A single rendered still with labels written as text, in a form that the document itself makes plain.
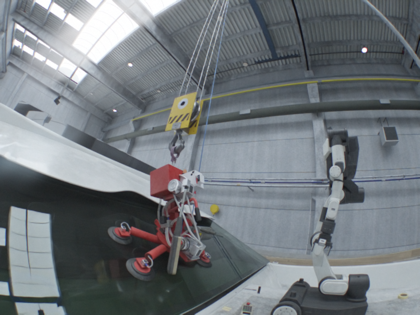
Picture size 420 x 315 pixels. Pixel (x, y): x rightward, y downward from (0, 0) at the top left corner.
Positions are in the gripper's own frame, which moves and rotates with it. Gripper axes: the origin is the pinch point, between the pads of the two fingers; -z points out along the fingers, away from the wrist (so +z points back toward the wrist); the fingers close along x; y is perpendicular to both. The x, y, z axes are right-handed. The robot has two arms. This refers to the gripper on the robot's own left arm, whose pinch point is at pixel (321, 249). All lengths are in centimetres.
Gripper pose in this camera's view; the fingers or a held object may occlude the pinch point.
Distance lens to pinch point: 122.9
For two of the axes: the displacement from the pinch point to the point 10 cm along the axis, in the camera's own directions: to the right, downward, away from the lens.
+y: -5.9, -3.5, -7.2
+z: 3.1, -9.3, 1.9
